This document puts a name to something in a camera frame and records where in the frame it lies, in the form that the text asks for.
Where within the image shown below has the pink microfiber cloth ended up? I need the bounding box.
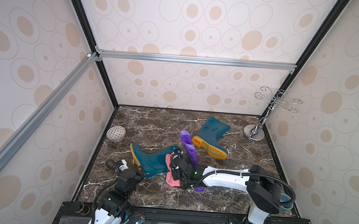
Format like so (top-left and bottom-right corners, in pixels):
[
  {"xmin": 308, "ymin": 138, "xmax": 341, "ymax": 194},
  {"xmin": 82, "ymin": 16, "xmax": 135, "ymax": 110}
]
[{"xmin": 165, "ymin": 153, "xmax": 180, "ymax": 187}]

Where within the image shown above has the teal rubber boot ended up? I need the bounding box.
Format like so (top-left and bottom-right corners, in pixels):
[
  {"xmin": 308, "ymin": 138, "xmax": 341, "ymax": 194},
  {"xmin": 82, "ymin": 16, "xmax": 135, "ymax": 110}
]
[
  {"xmin": 130, "ymin": 143, "xmax": 178, "ymax": 179},
  {"xmin": 192, "ymin": 116, "xmax": 231, "ymax": 160}
]

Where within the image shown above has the purple rubber boot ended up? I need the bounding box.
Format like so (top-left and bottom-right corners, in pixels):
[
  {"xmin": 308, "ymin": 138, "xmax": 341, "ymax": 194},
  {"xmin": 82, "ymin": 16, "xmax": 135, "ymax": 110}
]
[{"xmin": 173, "ymin": 130, "xmax": 205, "ymax": 193}]

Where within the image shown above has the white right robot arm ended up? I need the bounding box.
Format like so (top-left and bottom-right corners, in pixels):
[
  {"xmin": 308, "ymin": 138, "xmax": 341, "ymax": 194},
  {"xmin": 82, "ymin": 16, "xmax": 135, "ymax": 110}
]
[{"xmin": 167, "ymin": 150, "xmax": 296, "ymax": 224}]

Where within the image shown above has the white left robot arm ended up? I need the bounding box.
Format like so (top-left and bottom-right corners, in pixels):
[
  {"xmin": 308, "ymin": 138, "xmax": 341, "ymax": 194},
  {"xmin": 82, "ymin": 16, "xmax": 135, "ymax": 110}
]
[{"xmin": 88, "ymin": 167, "xmax": 145, "ymax": 224}]

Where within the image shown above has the patterned black white bowl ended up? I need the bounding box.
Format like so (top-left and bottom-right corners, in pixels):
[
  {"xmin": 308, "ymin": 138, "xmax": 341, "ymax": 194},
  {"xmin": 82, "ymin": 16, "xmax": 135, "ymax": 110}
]
[{"xmin": 106, "ymin": 125, "xmax": 126, "ymax": 142}]

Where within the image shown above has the chrome mug tree stand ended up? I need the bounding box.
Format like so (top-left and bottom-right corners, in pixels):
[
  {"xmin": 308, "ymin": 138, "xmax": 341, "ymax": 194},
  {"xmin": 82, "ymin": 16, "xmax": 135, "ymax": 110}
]
[{"xmin": 243, "ymin": 86, "xmax": 303, "ymax": 142}]

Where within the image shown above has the teal cup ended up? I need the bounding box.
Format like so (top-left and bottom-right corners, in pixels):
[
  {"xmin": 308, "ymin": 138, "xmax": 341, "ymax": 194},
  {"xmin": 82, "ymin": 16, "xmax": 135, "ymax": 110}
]
[{"xmin": 277, "ymin": 193, "xmax": 295, "ymax": 215}]

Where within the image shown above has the horizontal aluminium rail back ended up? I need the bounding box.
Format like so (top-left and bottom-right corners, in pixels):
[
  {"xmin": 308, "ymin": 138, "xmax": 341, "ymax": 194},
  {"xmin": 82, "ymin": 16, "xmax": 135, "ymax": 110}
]
[{"xmin": 98, "ymin": 50, "xmax": 297, "ymax": 71}]

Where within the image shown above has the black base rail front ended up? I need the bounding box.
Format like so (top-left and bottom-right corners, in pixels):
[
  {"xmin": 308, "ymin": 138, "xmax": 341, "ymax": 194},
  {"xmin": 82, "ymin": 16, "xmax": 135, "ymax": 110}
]
[{"xmin": 53, "ymin": 199, "xmax": 317, "ymax": 224}]

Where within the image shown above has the diagonal aluminium rail left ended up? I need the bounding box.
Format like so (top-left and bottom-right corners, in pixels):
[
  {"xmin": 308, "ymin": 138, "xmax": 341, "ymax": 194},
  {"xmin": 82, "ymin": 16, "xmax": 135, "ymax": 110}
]
[{"xmin": 0, "ymin": 52, "xmax": 99, "ymax": 172}]

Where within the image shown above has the black corner frame post left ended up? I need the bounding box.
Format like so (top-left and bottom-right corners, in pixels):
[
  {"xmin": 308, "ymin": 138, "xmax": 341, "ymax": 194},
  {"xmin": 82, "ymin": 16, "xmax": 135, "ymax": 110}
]
[{"xmin": 71, "ymin": 0, "xmax": 120, "ymax": 109}]

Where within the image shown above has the black corner frame post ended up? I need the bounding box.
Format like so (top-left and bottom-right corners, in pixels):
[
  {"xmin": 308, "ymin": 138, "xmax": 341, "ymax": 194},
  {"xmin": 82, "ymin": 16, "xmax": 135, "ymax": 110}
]
[
  {"xmin": 261, "ymin": 0, "xmax": 352, "ymax": 119},
  {"xmin": 71, "ymin": 0, "xmax": 120, "ymax": 109}
]

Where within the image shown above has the black corner frame post right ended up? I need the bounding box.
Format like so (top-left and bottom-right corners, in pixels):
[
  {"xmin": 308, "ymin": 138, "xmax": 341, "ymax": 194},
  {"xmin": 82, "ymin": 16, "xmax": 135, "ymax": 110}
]
[{"xmin": 261, "ymin": 0, "xmax": 352, "ymax": 119}]

